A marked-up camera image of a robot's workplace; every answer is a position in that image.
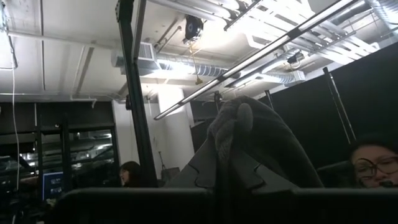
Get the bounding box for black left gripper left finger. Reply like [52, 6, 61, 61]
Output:
[164, 138, 219, 190]

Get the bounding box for long ceiling light strip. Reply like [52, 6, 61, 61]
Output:
[153, 0, 358, 121]

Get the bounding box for black ceiling cord reel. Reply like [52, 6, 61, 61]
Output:
[185, 14, 205, 42]

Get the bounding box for white hanging cable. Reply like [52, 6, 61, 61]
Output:
[10, 52, 21, 191]

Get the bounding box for person's glasses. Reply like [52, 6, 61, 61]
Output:
[353, 155, 398, 177]

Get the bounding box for person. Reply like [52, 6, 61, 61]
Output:
[119, 160, 143, 189]
[348, 133, 398, 189]

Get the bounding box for black partition panel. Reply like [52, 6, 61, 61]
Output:
[257, 42, 398, 170]

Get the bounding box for yellow hanging power cord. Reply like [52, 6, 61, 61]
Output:
[188, 40, 204, 86]

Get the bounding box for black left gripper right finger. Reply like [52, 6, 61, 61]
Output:
[231, 151, 300, 190]

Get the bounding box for black office chair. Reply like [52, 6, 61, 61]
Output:
[316, 160, 357, 189]

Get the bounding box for white ceiling vent unit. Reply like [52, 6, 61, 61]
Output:
[111, 42, 162, 76]

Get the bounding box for blue lit monitor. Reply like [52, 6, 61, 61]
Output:
[42, 170, 65, 200]

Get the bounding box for dark grey baseball cap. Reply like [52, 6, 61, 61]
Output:
[206, 95, 325, 224]

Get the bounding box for silver spiral air duct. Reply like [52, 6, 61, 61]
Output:
[157, 52, 307, 85]

